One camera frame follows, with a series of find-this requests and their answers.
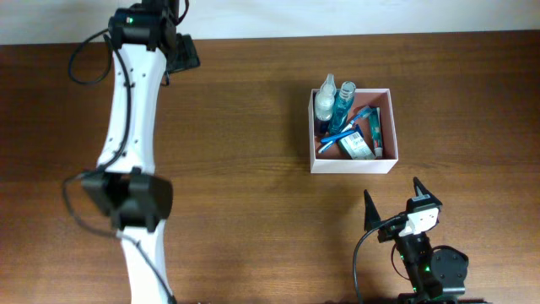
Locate clear spray bottle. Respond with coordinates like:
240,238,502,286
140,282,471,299
314,73,337,137

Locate blue mouthwash bottle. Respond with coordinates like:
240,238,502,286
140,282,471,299
328,81,356,135

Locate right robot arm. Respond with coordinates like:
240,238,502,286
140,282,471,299
364,177,469,303

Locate green white soap box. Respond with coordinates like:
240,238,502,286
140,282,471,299
338,132,375,160

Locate blue disposable razor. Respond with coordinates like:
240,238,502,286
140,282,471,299
321,124,364,144

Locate pink cardboard box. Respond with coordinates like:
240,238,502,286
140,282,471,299
308,89,399,174

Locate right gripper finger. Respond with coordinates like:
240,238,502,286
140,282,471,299
364,189,381,231
413,176,431,198

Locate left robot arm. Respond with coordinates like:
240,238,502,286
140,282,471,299
76,0,200,303

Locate green toothpaste tube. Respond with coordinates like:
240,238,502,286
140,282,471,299
369,107,384,159

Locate blue white toothbrush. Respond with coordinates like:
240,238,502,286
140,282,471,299
318,106,372,154

